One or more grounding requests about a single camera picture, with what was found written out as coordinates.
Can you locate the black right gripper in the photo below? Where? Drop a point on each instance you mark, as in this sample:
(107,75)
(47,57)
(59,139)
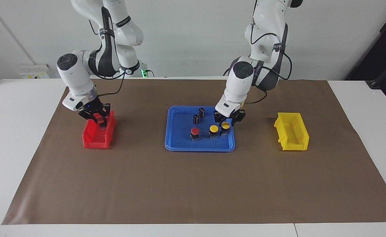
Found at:
(94,110)

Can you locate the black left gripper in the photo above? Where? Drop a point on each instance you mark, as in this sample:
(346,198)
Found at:
(229,118)

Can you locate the yellow push button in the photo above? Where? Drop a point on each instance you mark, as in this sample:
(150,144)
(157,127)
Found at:
(214,130)
(225,126)

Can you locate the red push button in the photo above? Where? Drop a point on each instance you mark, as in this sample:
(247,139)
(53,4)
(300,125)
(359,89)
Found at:
(101,125)
(194,133)

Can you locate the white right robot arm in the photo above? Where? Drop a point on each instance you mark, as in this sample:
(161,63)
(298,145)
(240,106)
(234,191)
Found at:
(81,72)

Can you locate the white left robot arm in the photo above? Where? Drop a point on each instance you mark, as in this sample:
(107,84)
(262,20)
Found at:
(242,82)

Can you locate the red plastic bin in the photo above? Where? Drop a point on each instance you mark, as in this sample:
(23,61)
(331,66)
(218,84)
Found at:
(94,138)

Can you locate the black cylinder part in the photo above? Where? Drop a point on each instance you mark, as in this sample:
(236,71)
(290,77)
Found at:
(201,112)
(195,119)

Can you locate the blue plastic tray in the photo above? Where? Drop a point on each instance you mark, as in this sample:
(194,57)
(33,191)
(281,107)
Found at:
(179,138)

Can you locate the green lit base plug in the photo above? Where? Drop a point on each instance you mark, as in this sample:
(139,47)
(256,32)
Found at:
(144,70)

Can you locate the yellow plastic bin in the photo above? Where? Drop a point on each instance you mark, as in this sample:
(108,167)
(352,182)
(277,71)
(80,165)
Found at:
(291,133)

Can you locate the brown paper mat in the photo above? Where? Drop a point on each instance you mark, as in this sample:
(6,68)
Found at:
(179,187)

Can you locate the white wall socket box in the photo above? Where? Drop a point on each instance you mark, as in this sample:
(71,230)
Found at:
(35,71)

